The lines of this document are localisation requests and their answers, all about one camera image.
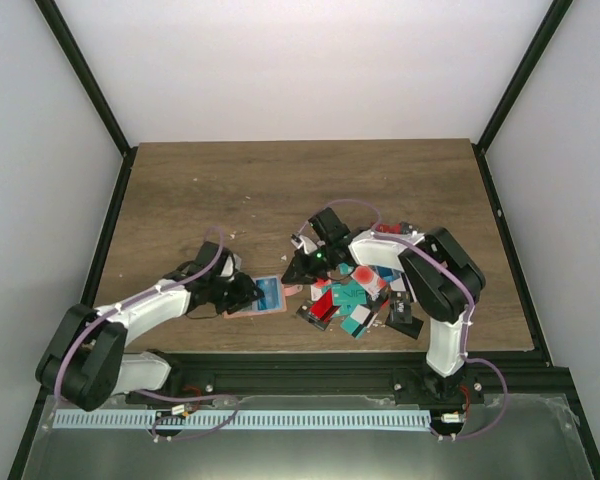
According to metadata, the black aluminium frame rail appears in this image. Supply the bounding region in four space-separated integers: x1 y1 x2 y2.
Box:
9 144 600 479

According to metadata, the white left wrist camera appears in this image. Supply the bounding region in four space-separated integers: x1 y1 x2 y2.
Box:
221 253 242 278

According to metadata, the black card right bottom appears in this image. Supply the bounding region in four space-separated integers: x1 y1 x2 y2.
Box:
385 316 424 340

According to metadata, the grey metal tray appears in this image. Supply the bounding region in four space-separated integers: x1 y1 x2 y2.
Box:
22 394 594 480

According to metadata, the white red circle card lower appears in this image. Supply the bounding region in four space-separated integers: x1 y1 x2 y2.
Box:
351 266 387 297

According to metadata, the red stripe card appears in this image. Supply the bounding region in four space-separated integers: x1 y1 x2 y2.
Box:
309 290 339 323

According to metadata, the black VIP card lower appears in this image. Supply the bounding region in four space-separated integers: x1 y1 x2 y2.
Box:
296 301 331 331

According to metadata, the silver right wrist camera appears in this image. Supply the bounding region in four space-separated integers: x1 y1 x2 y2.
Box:
291 233 319 255

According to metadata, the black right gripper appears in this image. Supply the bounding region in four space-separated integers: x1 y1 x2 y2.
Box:
282 243 337 286

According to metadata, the black VIP card right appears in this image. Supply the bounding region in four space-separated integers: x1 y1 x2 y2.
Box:
387 292 412 325

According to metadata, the teal VIP card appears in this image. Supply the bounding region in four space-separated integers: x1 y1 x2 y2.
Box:
341 305 376 339

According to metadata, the teal card large right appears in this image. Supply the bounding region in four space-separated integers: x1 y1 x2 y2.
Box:
330 281 367 306

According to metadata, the black vip card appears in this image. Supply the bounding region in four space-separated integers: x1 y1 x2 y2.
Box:
296 301 331 331
387 292 412 325

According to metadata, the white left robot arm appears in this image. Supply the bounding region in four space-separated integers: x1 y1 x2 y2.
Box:
35 241 264 412

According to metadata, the blue VIP card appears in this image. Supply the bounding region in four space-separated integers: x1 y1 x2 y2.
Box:
255 276 283 312

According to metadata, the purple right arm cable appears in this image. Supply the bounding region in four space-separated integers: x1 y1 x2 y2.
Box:
299 199 510 442

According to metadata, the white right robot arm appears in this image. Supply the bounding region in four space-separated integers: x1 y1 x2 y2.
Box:
283 204 486 403

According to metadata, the white slotted cable duct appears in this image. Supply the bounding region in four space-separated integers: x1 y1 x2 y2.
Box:
53 409 431 432

